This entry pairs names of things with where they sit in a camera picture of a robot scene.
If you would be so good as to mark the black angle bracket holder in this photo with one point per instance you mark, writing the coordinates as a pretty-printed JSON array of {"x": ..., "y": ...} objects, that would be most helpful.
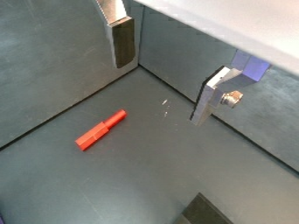
[{"x": 200, "y": 212}]

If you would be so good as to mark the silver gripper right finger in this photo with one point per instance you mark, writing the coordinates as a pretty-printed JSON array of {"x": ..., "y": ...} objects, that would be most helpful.
[{"x": 220, "y": 88}]

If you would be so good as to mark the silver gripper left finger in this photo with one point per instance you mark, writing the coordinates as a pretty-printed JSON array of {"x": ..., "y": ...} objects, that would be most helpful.
[{"x": 120, "y": 30}]

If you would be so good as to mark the red peg object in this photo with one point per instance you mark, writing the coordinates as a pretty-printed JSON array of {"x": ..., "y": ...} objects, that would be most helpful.
[{"x": 88, "y": 138}]

